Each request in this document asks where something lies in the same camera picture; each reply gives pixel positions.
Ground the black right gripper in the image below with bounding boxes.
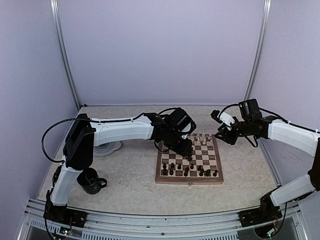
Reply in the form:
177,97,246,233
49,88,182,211
215,116,253,145

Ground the dark rook piece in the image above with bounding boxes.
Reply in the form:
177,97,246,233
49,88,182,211
205,169,211,177
162,168,168,176

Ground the dark bishop piece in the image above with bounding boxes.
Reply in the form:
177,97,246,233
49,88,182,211
198,165,204,177

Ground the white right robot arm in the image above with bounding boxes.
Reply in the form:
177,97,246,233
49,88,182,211
210,98,320,227

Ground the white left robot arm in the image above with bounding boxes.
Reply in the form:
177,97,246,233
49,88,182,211
46,107,196,223

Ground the wooden folding chess board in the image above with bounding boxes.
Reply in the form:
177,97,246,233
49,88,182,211
155,133,224,185

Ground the white blue swirl plate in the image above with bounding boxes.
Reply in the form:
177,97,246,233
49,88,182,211
93,141,122,157

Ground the dark green mug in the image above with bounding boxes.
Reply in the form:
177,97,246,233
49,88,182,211
76,167,108,195

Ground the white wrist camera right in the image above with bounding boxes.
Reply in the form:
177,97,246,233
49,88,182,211
210,110,236,127

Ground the aluminium frame rail front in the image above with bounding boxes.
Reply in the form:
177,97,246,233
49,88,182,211
16,199,310,240

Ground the aluminium corner post right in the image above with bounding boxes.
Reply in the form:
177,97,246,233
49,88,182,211
244,0,272,100

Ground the aluminium corner post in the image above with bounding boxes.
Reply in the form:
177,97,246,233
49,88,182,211
50,0,82,110
244,0,272,100

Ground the aluminium corner post left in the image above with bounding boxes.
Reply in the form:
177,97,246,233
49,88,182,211
50,0,82,110

